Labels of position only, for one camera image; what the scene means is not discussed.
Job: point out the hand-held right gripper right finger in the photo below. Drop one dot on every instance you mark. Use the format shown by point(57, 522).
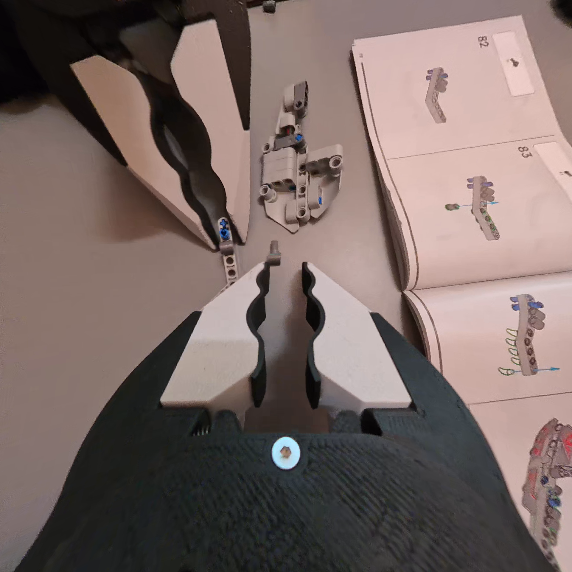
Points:
point(353, 353)

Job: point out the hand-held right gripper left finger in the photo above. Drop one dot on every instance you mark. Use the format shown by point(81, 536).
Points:
point(214, 344)

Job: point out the grey bent beam blue pins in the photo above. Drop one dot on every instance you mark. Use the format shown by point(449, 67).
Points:
point(230, 264)

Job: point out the small grey connector pin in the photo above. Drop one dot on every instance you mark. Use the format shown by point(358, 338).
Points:
point(274, 253)

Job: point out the open instruction booklet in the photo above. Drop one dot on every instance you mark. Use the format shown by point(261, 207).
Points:
point(469, 223)

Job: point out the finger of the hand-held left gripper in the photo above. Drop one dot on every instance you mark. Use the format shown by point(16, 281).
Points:
point(120, 120)
point(223, 147)

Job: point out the grey brick assembly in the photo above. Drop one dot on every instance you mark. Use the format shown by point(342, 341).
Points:
point(279, 167)

